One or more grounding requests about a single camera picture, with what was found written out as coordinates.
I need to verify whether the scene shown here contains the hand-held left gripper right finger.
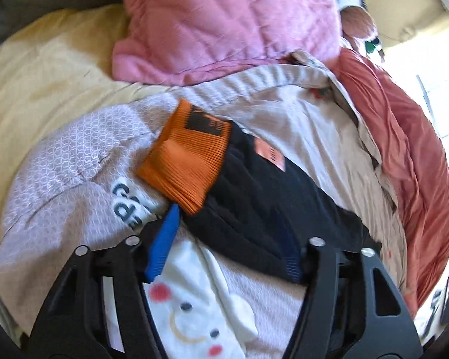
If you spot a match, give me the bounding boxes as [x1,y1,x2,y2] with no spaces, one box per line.
[280,236,423,359]

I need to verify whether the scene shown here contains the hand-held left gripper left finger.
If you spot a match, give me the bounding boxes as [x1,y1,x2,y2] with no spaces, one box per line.
[26,204,182,359]

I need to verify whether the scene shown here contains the black underpants with orange waistband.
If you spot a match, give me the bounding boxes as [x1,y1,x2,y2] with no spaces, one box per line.
[138,99,382,283]

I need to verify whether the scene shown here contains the beige printed blanket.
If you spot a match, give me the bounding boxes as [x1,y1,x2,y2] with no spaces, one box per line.
[0,50,420,359]

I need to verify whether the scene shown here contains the red-orange duvet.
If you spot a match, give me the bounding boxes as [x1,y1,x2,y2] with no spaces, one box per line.
[333,47,449,307]

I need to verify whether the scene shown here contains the yellow bed sheet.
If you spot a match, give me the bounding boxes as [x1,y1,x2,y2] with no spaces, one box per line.
[0,5,180,247]

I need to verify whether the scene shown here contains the pink quilted pillow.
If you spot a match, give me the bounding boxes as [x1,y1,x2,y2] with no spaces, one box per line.
[111,0,347,86]

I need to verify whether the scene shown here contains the pink-brown plush toy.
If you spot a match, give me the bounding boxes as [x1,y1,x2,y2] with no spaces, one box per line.
[340,5,386,62]

